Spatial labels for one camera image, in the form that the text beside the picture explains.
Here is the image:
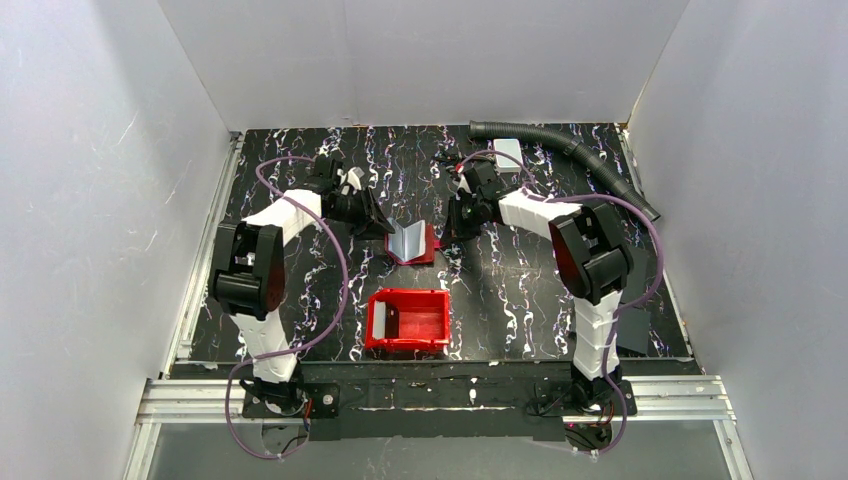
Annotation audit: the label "black grey pliers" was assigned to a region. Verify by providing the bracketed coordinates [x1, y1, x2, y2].
[432, 150, 494, 174]

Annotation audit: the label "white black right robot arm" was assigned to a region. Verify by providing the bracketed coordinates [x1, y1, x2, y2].
[440, 162, 633, 382]

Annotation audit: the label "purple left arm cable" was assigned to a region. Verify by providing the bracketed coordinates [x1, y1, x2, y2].
[225, 156, 351, 462]

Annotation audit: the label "black card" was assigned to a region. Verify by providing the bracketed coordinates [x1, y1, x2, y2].
[616, 309, 651, 357]
[621, 248, 652, 304]

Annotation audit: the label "upper black card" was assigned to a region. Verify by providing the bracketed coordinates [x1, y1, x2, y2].
[621, 248, 652, 304]

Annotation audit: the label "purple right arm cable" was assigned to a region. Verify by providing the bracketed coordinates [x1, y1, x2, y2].
[457, 150, 665, 458]

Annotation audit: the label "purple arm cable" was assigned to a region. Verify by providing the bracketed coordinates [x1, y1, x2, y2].
[225, 156, 351, 462]
[457, 150, 665, 458]

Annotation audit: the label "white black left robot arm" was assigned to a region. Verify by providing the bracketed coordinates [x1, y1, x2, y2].
[207, 158, 394, 384]

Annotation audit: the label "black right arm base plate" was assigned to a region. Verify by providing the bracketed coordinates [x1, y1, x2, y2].
[525, 378, 638, 421]

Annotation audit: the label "grey corrugated hose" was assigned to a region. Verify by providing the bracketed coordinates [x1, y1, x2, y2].
[468, 119, 662, 223]

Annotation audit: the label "white rectangular box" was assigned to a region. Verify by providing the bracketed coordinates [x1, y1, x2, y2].
[492, 138, 524, 174]

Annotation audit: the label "aluminium frame rail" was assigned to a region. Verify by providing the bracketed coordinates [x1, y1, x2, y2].
[125, 127, 750, 479]

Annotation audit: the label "lower black card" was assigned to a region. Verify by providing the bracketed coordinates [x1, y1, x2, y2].
[616, 309, 651, 357]

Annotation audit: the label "red plastic bin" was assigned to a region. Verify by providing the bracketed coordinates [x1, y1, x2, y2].
[364, 288, 451, 353]

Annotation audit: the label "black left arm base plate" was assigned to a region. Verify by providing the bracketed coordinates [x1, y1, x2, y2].
[239, 378, 340, 419]

